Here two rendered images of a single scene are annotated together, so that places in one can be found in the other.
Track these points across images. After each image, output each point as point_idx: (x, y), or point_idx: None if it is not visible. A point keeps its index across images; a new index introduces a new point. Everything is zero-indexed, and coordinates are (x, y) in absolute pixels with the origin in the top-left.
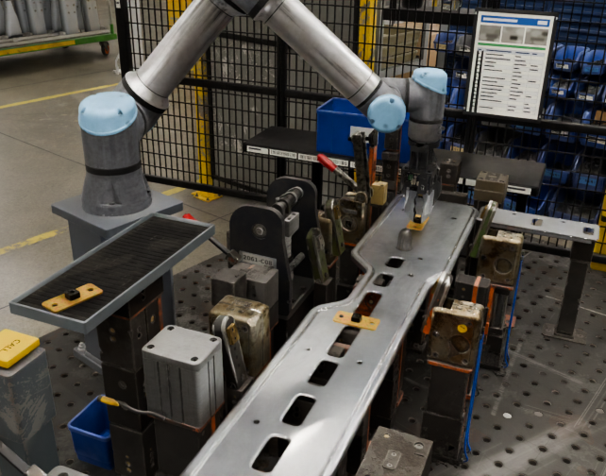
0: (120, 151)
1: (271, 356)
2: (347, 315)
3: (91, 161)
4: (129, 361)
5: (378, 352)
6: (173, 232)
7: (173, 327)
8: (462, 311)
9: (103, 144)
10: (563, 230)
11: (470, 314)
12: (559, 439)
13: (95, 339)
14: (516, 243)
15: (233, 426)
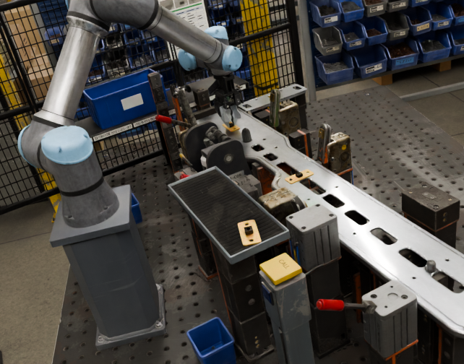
0: (96, 165)
1: None
2: (293, 177)
3: (79, 185)
4: (252, 266)
5: (333, 179)
6: (204, 183)
7: (290, 216)
8: (340, 138)
9: (87, 166)
10: (289, 93)
11: (345, 137)
12: (368, 187)
13: (121, 320)
14: (296, 105)
15: (351, 242)
